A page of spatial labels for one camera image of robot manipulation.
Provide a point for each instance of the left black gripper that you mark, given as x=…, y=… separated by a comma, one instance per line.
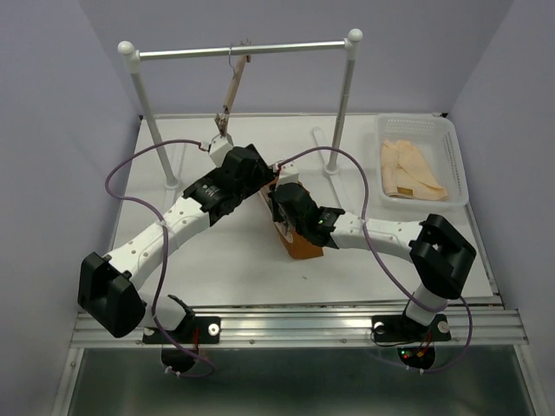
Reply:
x=261, y=176

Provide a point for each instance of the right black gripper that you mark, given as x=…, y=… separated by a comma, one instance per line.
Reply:
x=276, y=216

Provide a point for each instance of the brown underwear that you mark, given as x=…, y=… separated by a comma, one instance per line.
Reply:
x=297, y=247

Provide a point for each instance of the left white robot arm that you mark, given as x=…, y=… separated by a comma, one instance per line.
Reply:
x=109, y=285

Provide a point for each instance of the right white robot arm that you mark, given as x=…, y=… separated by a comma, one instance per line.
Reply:
x=442, y=257

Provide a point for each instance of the beige underwear in basket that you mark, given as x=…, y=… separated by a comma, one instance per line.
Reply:
x=406, y=173

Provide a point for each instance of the white plastic basket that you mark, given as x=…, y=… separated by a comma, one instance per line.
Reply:
x=437, y=139

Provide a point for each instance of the white metal clothes rack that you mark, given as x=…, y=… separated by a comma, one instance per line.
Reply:
x=133, y=59

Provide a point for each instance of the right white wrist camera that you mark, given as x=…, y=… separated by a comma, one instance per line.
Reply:
x=287, y=173

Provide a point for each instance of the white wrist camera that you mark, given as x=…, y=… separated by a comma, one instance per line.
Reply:
x=218, y=148
x=287, y=173

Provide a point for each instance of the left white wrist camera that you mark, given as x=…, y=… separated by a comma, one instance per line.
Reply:
x=218, y=148

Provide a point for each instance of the aluminium mounting rail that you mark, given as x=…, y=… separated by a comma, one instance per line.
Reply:
x=337, y=327

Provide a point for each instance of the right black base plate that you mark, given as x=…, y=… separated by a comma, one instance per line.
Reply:
x=413, y=342

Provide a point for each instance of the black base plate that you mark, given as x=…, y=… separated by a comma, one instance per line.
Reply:
x=180, y=333
x=413, y=342

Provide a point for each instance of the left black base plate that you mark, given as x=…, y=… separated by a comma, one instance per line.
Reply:
x=180, y=333

